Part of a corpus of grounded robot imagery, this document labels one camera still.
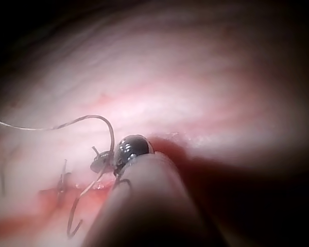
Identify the right arm needle driver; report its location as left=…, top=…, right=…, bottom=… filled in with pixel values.
left=112, top=134, right=156, bottom=171

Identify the right arm needle driver jaw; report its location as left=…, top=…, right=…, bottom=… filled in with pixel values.
left=94, top=150, right=114, bottom=164
left=90, top=161, right=107, bottom=173

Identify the curved steel needle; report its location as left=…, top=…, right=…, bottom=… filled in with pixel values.
left=53, top=114, right=116, bottom=197

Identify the black thread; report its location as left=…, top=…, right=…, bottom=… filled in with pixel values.
left=0, top=117, right=83, bottom=237

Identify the black stitching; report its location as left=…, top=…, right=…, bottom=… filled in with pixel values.
left=39, top=158, right=71, bottom=194

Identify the tissue pad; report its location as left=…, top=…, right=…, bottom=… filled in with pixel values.
left=0, top=0, right=309, bottom=247

